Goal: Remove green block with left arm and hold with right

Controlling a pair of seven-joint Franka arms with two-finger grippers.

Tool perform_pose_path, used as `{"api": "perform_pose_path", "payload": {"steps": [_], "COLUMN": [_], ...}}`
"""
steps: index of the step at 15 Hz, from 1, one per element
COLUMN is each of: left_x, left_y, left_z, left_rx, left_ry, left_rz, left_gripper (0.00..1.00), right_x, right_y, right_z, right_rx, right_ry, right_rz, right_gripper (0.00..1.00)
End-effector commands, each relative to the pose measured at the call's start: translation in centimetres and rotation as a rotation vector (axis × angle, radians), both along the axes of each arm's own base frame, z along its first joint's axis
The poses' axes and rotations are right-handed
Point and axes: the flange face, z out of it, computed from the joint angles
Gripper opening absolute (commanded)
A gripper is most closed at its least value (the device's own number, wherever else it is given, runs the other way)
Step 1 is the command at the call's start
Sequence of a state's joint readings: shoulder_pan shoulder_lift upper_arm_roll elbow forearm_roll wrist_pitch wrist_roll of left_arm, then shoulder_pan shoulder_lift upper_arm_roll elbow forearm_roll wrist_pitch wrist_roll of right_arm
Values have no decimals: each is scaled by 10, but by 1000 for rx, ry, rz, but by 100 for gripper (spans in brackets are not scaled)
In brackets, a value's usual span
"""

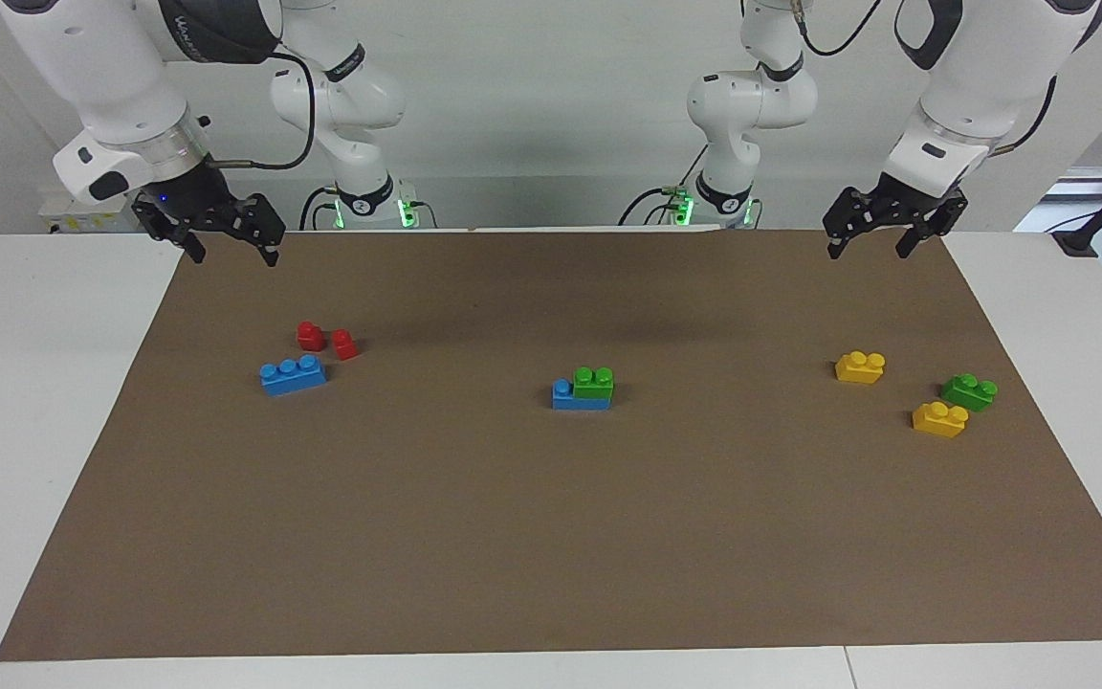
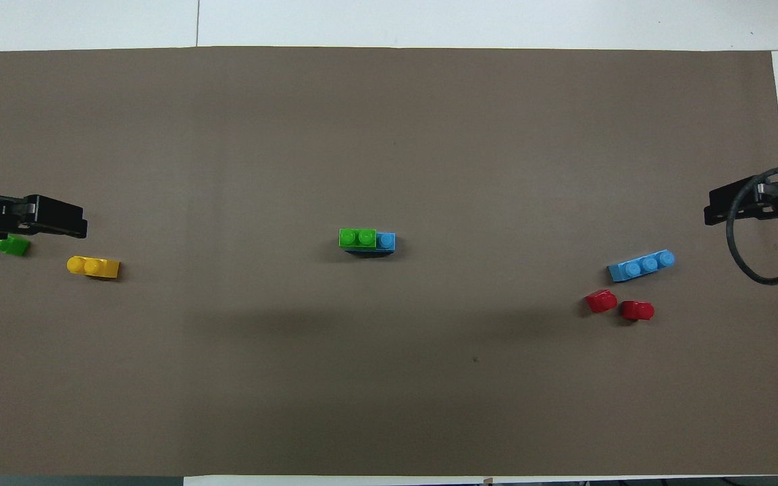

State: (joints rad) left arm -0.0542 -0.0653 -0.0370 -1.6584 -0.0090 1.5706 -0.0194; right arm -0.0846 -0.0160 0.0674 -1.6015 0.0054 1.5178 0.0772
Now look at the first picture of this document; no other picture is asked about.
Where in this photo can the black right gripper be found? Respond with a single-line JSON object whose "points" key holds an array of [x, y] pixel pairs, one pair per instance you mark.
{"points": [[187, 196]]}

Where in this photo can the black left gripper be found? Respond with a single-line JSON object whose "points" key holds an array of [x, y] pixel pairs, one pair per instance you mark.
{"points": [[914, 203]]}

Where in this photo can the green two-stud toy block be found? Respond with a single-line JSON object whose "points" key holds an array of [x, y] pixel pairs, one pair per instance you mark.
{"points": [[968, 392], [594, 385]]}

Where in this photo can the blue three-stud toy block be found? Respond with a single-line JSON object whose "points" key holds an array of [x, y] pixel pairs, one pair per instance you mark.
{"points": [[570, 399], [293, 376]]}

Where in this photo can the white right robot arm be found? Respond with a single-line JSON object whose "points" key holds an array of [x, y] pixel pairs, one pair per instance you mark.
{"points": [[111, 67]]}

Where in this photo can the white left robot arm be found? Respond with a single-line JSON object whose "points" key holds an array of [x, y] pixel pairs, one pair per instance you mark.
{"points": [[972, 86]]}

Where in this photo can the red one-stud toy block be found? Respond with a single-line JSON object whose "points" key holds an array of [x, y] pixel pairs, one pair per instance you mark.
{"points": [[310, 336], [345, 345]]}

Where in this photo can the yellow two-stud toy block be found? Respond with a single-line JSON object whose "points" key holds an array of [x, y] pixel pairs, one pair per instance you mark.
{"points": [[939, 420], [860, 368]]}

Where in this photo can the white power strip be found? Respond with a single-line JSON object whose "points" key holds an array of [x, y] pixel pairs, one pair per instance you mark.
{"points": [[92, 215]]}

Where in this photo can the brown table mat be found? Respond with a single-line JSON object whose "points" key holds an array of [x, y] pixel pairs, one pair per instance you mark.
{"points": [[551, 536]]}

